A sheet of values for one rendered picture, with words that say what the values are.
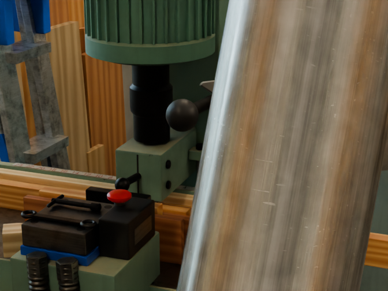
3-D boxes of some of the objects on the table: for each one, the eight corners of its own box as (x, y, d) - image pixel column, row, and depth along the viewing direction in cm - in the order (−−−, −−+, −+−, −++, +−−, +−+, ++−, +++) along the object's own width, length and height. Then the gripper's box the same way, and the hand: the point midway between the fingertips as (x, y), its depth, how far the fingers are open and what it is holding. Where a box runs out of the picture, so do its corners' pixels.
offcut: (37, 245, 117) (35, 221, 116) (37, 256, 114) (35, 231, 113) (4, 247, 117) (3, 223, 116) (3, 258, 114) (2, 233, 113)
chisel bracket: (115, 206, 118) (114, 149, 115) (155, 174, 130) (154, 121, 128) (164, 213, 116) (163, 155, 113) (200, 179, 128) (200, 126, 125)
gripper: (381, 66, 97) (220, 74, 90) (368, 226, 102) (215, 245, 96) (344, 53, 104) (193, 60, 98) (334, 202, 110) (190, 219, 103)
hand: (195, 145), depth 99 cm, fingers open, 14 cm apart
